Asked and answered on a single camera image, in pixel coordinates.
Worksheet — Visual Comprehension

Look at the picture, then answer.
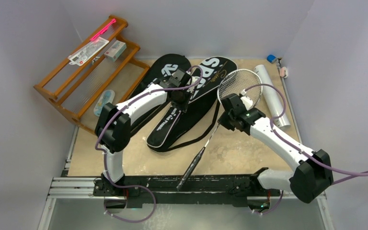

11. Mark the black racket bag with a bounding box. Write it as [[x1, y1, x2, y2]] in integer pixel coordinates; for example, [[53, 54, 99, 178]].
[[129, 54, 191, 136], [146, 56, 238, 152]]

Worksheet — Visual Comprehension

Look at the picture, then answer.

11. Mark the white frame badminton racket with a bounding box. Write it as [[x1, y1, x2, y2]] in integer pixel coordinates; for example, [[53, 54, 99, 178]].
[[176, 69, 263, 191]]

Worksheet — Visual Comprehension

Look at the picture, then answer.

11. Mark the white shuttlecock tube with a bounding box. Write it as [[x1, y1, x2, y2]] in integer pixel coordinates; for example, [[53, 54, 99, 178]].
[[253, 64, 291, 131]]

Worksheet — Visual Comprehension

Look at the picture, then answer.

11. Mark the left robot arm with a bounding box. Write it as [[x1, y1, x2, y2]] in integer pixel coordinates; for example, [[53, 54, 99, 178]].
[[95, 69, 198, 196]]

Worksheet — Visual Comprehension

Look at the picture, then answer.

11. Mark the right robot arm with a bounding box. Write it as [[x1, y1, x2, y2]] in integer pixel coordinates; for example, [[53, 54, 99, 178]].
[[218, 93, 334, 204]]

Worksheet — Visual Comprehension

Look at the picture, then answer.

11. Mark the blue toothbrush blister pack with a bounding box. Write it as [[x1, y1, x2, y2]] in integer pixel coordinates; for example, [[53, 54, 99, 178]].
[[93, 90, 115, 117]]

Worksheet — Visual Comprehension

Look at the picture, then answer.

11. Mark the pink white small object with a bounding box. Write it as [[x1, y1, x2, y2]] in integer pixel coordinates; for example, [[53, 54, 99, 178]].
[[279, 67, 288, 78]]

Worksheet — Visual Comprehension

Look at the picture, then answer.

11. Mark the blue small object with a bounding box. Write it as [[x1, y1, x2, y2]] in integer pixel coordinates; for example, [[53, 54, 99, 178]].
[[266, 55, 277, 64]]

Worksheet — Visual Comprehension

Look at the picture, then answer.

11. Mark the small teal white box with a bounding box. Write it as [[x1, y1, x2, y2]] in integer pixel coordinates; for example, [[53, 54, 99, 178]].
[[104, 40, 127, 62]]

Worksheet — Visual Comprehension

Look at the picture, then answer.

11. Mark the wooden tiered shelf rack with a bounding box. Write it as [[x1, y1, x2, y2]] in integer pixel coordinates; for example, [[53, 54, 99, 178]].
[[34, 15, 150, 133]]

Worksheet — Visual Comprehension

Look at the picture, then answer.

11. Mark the pink pen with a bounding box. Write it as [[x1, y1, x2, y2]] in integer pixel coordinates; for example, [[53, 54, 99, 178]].
[[90, 18, 116, 41]]

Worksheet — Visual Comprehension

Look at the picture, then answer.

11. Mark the white packaged card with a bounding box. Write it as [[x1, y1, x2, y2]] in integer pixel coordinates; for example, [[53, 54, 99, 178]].
[[68, 37, 109, 66]]

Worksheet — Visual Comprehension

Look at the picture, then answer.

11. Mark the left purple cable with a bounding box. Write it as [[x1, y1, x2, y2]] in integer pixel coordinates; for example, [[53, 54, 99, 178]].
[[94, 65, 204, 223]]

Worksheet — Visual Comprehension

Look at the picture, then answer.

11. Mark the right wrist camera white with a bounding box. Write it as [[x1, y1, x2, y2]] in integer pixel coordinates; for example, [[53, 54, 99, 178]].
[[240, 90, 254, 110]]

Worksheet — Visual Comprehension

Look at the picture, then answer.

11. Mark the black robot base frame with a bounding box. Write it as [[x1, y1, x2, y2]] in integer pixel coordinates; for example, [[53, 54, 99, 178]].
[[49, 172, 299, 212]]

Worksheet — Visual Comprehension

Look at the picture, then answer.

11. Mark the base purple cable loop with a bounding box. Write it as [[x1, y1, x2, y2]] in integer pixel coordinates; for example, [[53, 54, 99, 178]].
[[103, 185, 157, 224]]

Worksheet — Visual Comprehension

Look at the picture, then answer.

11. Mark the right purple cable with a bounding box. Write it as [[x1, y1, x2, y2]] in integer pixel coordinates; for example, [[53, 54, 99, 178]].
[[241, 83, 368, 217]]

